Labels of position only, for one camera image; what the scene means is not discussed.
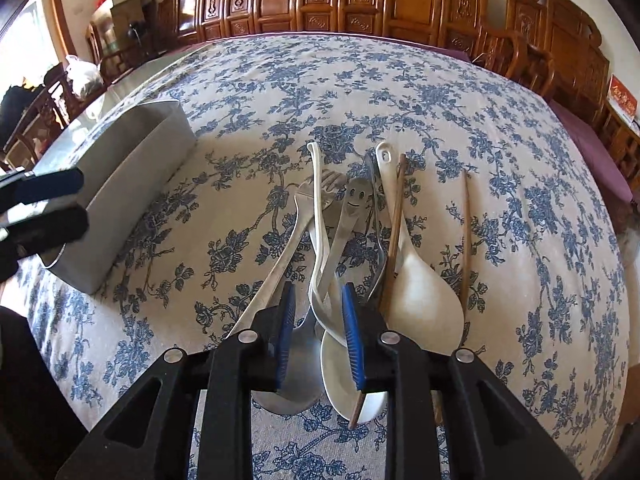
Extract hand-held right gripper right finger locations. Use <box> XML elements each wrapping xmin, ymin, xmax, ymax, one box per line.
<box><xmin>341</xmin><ymin>282</ymin><xmax>583</xmax><ymax>480</ymax></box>

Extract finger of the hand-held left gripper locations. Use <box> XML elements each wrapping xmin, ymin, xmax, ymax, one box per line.
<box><xmin>0</xmin><ymin>207</ymin><xmax>90</xmax><ymax>281</ymax></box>
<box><xmin>0</xmin><ymin>167</ymin><xmax>85</xmax><ymax>216</ymax></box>

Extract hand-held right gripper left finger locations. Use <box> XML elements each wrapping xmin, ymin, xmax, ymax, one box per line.
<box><xmin>55</xmin><ymin>282</ymin><xmax>298</xmax><ymax>480</ymax></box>

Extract small white plastic spoon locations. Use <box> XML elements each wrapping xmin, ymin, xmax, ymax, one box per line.
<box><xmin>305</xmin><ymin>142</ymin><xmax>390</xmax><ymax>425</ymax></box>

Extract large white rice spoon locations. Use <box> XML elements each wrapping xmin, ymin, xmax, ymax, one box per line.
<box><xmin>375</xmin><ymin>141</ymin><xmax>466</xmax><ymax>348</ymax></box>

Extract stainless steel rectangular container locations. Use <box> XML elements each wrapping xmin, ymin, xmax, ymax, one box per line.
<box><xmin>37</xmin><ymin>100</ymin><xmax>198</xmax><ymax>296</ymax></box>

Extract brown wooden chopstick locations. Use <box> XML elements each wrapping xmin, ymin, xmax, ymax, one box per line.
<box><xmin>459</xmin><ymin>169</ymin><xmax>473</xmax><ymax>318</ymax></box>
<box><xmin>348</xmin><ymin>154</ymin><xmax>408</xmax><ymax>430</ymax></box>

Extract slim stainless steel utensil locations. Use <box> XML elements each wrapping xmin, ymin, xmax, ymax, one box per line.
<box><xmin>362</xmin><ymin>152</ymin><xmax>391</xmax><ymax>311</ymax></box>

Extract smiley face metal spoon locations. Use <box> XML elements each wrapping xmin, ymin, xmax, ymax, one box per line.
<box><xmin>315</xmin><ymin>177</ymin><xmax>375</xmax><ymax>331</ymax></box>

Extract stainless steel fork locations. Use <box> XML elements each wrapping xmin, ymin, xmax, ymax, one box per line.
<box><xmin>312</xmin><ymin>169</ymin><xmax>351</xmax><ymax>311</ymax></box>

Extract dark wooden chair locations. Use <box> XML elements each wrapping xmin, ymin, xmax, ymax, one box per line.
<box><xmin>0</xmin><ymin>67</ymin><xmax>73</xmax><ymax>173</ymax></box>

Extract white plastic bag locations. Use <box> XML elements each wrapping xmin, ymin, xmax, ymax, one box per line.
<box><xmin>65</xmin><ymin>55</ymin><xmax>104</xmax><ymax>100</ymax></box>

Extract blue floral tablecloth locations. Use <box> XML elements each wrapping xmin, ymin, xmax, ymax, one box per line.
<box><xmin>15</xmin><ymin>35</ymin><xmax>631</xmax><ymax>480</ymax></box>

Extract purple seat cushion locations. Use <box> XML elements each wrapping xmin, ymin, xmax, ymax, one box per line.
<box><xmin>549</xmin><ymin>99</ymin><xmax>637</xmax><ymax>203</ymax></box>

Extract wooden armchair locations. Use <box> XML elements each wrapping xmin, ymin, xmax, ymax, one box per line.
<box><xmin>520</xmin><ymin>45</ymin><xmax>557</xmax><ymax>103</ymax></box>
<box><xmin>470</xmin><ymin>27</ymin><xmax>528</xmax><ymax>83</ymax></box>

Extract wooden side table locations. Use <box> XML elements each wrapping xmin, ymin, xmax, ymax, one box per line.
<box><xmin>597</xmin><ymin>100</ymin><xmax>640</xmax><ymax>181</ymax></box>

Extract red gift box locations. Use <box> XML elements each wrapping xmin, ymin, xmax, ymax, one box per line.
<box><xmin>607</xmin><ymin>75</ymin><xmax>640</xmax><ymax>123</ymax></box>

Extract carved wooden bench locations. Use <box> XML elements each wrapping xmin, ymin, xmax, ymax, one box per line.
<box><xmin>505</xmin><ymin>0</ymin><xmax>612</xmax><ymax>113</ymax></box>

